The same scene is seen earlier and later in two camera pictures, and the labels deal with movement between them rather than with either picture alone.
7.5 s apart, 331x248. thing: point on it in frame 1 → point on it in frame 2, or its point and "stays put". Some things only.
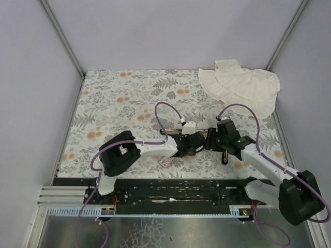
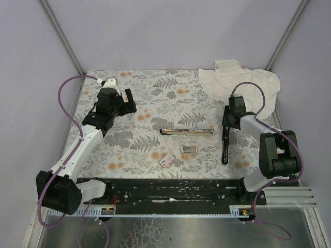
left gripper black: [194, 141] → [128, 102]
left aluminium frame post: [63, 37] stays put
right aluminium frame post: [291, 25] stays put
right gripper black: [211, 139] → [225, 119]
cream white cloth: [229, 83] stays put
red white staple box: [164, 162] stays put
